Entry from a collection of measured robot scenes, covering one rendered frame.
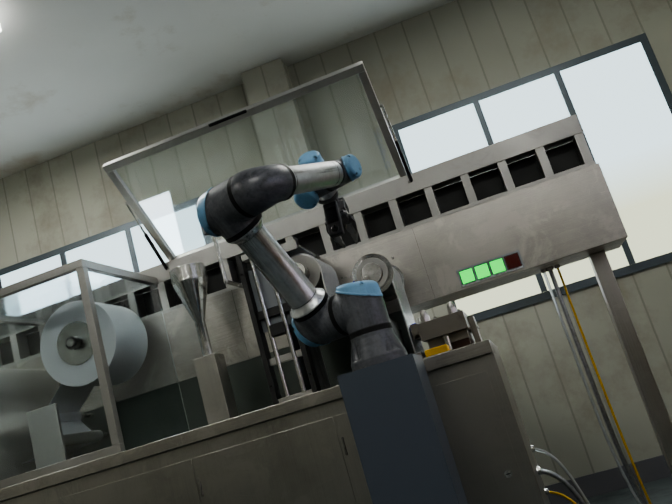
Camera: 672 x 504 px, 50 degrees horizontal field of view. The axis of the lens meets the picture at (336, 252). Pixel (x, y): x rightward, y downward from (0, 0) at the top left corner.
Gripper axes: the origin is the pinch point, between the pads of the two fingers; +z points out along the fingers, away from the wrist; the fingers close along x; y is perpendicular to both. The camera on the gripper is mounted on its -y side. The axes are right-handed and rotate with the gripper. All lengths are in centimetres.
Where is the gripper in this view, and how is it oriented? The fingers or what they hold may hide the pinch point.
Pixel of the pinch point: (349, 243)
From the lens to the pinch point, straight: 238.6
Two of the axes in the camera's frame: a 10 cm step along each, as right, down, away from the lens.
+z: 3.7, 7.2, 5.8
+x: -9.3, 3.2, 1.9
